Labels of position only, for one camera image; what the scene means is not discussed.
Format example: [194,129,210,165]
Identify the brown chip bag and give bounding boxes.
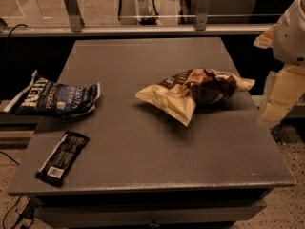
[135,68,255,126]

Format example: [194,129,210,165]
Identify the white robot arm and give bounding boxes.
[254,0,305,65]

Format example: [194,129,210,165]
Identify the blue potato chip bag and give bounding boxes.
[4,71,100,117]

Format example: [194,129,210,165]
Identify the black snack bar wrapper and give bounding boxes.
[35,131,90,186]

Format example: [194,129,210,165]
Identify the metal railing with posts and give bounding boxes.
[0,0,270,37]

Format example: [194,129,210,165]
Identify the yellow cardboard box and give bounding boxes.
[260,64,305,124]

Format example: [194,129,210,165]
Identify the black floor cable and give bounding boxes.
[0,150,35,229]

